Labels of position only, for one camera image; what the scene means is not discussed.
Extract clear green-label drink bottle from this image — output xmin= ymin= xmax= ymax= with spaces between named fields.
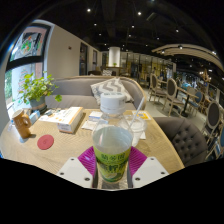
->
xmin=91 ymin=92 xmax=134 ymax=191

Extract white orange flat box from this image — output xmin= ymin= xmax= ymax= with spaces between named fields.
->
xmin=39 ymin=106 xmax=85 ymax=134

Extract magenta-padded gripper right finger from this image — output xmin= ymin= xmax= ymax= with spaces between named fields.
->
xmin=127 ymin=145 xmax=170 ymax=189

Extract small white blue box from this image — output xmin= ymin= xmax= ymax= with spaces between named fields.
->
xmin=88 ymin=110 xmax=104 ymax=122

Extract grey curved sofa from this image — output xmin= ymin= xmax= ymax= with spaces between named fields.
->
xmin=44 ymin=75 xmax=148 ymax=111

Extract tan ceramic mug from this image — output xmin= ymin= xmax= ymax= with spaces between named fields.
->
xmin=10 ymin=108 xmax=33 ymax=140

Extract grey white chevron cushion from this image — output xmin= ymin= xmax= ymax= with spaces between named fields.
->
xmin=89 ymin=77 xmax=134 ymax=107

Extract flat round red coaster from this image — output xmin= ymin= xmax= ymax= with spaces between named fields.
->
xmin=36 ymin=133 xmax=55 ymax=151

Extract clear plastic cup with straw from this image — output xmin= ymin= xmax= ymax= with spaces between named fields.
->
xmin=124 ymin=95 xmax=148 ymax=148

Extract window with painted decorations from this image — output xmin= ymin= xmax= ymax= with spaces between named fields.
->
xmin=3 ymin=23 xmax=53 ymax=114

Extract grey tufted armchair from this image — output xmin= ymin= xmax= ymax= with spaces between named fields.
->
xmin=153 ymin=116 xmax=209 ymax=168

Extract ceiling spot lights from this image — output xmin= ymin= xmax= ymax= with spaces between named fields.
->
xmin=84 ymin=6 xmax=218 ymax=56

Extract yellow card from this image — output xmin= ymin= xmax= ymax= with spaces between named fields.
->
xmin=133 ymin=110 xmax=152 ymax=121

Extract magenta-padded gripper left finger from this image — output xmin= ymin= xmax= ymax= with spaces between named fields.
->
xmin=56 ymin=145 xmax=99 ymax=189

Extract green potted plant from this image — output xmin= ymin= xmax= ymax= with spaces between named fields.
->
xmin=17 ymin=71 xmax=64 ymax=114

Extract blue white small carton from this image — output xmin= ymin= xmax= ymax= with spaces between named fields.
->
xmin=29 ymin=111 xmax=41 ymax=125

